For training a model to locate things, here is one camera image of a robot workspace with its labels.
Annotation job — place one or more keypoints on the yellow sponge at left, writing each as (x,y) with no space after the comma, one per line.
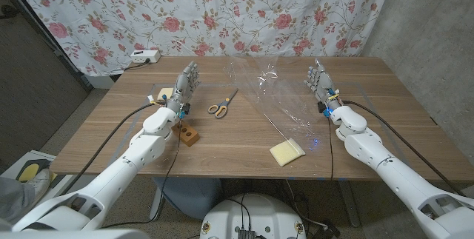
(164,94)

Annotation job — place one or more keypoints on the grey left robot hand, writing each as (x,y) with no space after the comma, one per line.
(183,87)

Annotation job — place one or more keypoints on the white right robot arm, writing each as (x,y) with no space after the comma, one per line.
(370,146)

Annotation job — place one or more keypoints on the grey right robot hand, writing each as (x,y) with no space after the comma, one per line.
(322,83)

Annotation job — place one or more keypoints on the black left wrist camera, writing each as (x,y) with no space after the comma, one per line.
(186,109)

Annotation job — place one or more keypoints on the grey trouser leg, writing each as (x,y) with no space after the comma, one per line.
(15,198)

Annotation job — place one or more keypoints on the yellow sponge near front edge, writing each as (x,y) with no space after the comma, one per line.
(287,152)

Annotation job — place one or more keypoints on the white mat with yellow marks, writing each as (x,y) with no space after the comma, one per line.
(31,170)

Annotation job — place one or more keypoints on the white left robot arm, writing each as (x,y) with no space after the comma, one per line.
(140,150)

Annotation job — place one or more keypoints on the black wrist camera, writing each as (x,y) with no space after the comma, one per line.
(186,109)
(323,107)

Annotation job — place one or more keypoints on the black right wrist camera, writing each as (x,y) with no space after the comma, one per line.
(323,107)

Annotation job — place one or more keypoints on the white power strip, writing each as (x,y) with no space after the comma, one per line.
(144,57)

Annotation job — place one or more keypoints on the blue grey round stool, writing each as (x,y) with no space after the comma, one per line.
(189,194)

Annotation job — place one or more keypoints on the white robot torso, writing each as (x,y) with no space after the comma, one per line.
(259,213)

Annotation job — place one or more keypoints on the brown wooden block with holes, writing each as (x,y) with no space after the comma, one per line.
(190,137)

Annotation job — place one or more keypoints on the white shoe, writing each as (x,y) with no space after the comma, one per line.
(39,181)

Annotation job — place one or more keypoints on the black power adapter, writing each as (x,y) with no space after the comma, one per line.
(326,229)

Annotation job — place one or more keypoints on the transparent cling film sheet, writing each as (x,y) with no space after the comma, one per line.
(281,94)

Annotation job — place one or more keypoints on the floral backdrop cloth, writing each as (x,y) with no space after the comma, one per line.
(222,9)

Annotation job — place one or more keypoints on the grey metal table leg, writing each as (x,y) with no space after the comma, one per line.
(156,204)
(350,202)

